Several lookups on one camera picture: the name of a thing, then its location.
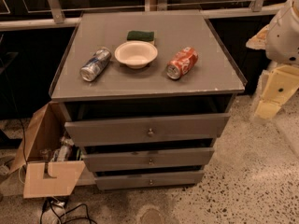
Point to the silver white gripper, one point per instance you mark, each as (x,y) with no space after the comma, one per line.
(284,36)

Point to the grey bottom drawer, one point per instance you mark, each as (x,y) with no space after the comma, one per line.
(149,180)

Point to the grey drawer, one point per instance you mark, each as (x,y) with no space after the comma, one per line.
(149,180)
(148,159)
(146,130)

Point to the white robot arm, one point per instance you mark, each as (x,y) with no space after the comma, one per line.
(280,40)

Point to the grey top drawer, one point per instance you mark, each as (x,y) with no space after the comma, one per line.
(146,130)

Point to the grey middle drawer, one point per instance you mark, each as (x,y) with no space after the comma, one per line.
(148,159)

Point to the grey drawer cabinet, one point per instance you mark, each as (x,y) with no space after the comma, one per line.
(122,93)

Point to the red soda can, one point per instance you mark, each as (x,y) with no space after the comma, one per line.
(182,63)

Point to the white paper bowl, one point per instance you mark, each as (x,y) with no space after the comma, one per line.
(136,54)

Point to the green sponge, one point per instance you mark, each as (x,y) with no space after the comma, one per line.
(141,36)

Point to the blue silver soda can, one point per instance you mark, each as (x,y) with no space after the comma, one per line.
(96,65)

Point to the bottles inside cardboard box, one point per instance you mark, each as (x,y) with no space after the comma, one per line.
(67,151)

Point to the brown cardboard box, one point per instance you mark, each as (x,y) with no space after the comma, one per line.
(42,137)

